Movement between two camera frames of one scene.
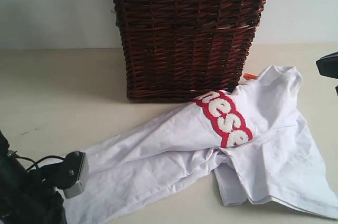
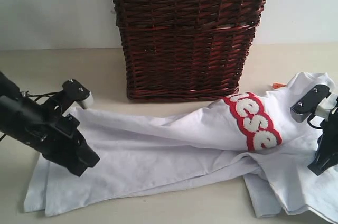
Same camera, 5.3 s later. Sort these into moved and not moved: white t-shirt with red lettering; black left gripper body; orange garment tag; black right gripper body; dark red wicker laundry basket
Moved: white t-shirt with red lettering; orange garment tag; black left gripper body; black right gripper body
Not moved: dark red wicker laundry basket
